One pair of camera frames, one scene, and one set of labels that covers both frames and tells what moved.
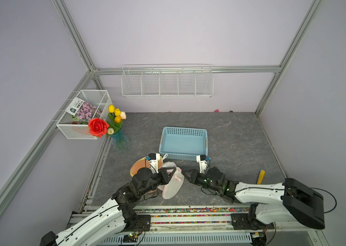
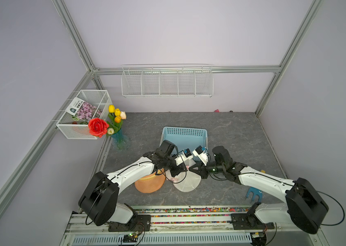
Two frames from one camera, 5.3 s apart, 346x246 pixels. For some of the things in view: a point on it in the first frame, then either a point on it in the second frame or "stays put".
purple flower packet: x=85 y=110 stays put
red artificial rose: x=98 y=127 stays put
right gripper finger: x=183 y=171 → x=195 y=168
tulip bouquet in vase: x=115 y=118 stays put
